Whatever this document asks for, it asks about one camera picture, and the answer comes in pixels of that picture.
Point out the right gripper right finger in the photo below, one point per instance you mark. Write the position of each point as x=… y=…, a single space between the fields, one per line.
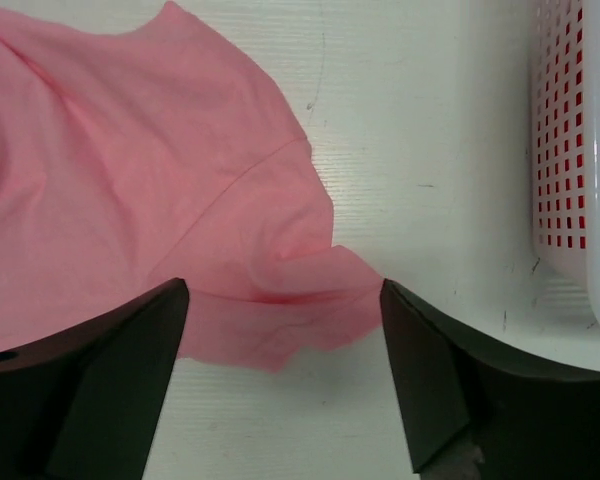
x=474 y=407

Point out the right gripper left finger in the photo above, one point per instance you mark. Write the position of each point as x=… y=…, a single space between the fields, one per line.
x=85 y=403

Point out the pink t shirt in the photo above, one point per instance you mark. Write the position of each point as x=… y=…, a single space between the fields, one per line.
x=130 y=159

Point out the white plastic basket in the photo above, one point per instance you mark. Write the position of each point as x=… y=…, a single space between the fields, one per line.
x=577 y=290

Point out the red crumpled t shirt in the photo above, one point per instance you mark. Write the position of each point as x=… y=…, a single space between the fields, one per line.
x=558 y=128

